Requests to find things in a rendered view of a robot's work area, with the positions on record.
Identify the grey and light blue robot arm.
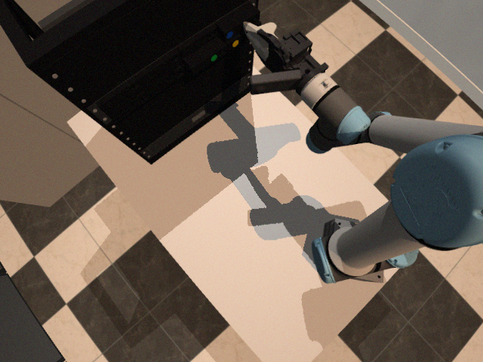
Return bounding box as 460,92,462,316
300,73,483,284

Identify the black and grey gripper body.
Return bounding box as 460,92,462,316
266,28,329,95

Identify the black open-frame server rack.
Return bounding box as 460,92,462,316
0,0,261,165

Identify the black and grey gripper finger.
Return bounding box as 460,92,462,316
243,22,283,56
243,24,270,70

